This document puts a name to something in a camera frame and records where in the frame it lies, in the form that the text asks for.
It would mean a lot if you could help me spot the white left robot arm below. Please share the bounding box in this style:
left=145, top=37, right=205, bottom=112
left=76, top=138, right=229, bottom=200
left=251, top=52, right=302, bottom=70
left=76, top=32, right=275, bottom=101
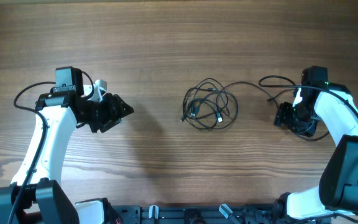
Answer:
left=0, top=91, right=134, bottom=223

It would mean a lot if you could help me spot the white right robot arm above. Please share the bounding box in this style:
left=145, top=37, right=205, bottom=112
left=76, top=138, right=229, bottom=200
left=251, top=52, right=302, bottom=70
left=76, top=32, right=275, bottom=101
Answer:
left=272, top=82, right=358, bottom=223

